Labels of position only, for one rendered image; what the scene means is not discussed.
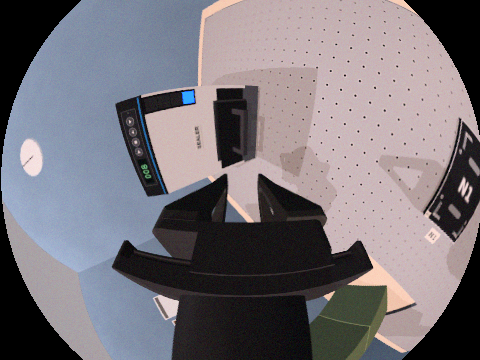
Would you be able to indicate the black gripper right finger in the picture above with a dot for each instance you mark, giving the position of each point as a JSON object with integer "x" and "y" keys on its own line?
{"x": 286, "y": 205}

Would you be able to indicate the white benchtop heat sealer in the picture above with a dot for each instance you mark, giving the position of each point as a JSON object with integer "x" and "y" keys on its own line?
{"x": 179, "y": 136}

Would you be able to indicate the small white label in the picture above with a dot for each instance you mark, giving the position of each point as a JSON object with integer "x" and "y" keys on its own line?
{"x": 432, "y": 236}

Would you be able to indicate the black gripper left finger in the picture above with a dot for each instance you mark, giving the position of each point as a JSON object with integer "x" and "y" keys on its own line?
{"x": 200, "y": 204}

